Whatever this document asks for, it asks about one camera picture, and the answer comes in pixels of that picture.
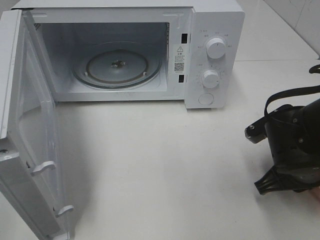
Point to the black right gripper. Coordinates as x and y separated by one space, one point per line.
295 150

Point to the round white door button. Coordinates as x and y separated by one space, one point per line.
206 99

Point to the white timer knob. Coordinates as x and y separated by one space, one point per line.
210 79

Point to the white microwave door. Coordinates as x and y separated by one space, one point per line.
30 164

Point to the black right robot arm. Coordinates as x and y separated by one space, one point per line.
293 134

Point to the upper white power knob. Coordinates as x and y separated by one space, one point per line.
216 47

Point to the white microwave oven body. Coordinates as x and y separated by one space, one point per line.
177 28

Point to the glass microwave turntable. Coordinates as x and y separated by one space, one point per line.
117 65

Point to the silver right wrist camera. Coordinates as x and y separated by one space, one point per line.
256 132

